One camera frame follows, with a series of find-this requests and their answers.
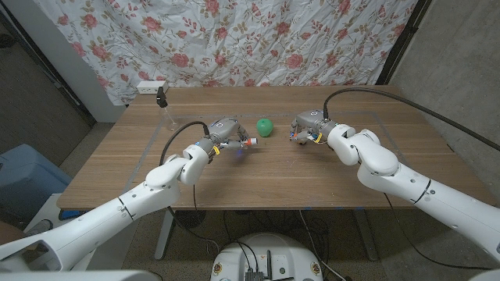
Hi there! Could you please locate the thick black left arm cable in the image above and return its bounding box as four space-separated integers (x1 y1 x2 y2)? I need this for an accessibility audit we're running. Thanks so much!
159 120 211 167

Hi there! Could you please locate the black round mesh disc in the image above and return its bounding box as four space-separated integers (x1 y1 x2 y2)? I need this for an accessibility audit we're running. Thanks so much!
173 210 206 229

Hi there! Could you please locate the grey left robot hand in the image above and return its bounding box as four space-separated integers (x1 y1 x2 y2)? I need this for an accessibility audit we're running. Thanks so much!
197 118 251 157

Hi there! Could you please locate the white robot chest edge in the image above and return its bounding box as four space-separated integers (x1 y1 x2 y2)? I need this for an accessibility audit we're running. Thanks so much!
0 269 162 281

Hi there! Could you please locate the green stress ball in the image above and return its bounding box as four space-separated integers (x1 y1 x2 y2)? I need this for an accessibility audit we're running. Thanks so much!
255 118 274 138

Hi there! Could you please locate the grey sneaker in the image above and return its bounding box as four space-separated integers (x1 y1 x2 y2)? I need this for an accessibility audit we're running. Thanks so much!
25 219 54 237

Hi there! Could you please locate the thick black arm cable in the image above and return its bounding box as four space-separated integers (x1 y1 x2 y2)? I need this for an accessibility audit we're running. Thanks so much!
323 87 500 152
159 120 211 167

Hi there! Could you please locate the clear spray bottle black nozzle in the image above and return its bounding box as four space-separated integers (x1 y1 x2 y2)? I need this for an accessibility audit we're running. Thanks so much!
155 86 180 132

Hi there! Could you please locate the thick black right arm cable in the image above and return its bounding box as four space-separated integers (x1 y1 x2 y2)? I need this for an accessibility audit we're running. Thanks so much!
323 87 500 152

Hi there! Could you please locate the white power strip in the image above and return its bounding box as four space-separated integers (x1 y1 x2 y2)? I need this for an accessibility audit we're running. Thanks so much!
136 80 170 95

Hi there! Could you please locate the black backdrop stand pole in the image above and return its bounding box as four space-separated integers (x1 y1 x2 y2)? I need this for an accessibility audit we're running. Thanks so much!
375 0 433 86

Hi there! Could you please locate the metal table leg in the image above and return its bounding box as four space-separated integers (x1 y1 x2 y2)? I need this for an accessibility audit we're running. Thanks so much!
154 210 177 261
353 208 380 261

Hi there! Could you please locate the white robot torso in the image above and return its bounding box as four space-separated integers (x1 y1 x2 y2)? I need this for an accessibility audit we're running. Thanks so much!
210 233 324 281

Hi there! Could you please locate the white floor panel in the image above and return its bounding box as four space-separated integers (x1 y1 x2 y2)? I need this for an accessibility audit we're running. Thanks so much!
25 193 70 231

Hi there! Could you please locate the person's bare leg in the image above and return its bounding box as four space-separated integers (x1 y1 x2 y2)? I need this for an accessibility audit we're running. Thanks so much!
0 221 25 246

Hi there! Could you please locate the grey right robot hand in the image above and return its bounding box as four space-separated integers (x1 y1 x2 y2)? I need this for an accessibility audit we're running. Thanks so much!
289 108 337 146

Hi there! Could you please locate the floral backdrop cloth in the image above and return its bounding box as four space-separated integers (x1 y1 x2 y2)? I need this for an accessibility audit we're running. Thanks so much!
33 0 419 106

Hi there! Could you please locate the blue storage bin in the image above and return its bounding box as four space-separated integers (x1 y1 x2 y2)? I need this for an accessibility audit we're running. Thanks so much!
0 143 73 216

